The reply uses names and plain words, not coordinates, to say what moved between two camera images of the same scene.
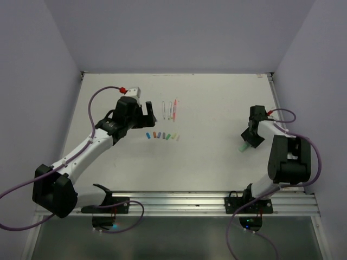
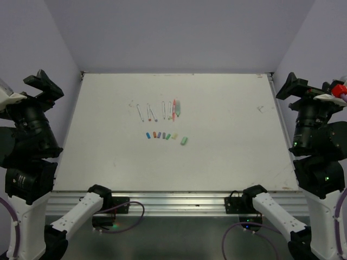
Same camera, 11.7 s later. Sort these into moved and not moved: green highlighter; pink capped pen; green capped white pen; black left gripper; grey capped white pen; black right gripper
Moved: black right gripper; black left gripper; green highlighter
Not moved: grey capped white pen; green capped white pen; pink capped pen
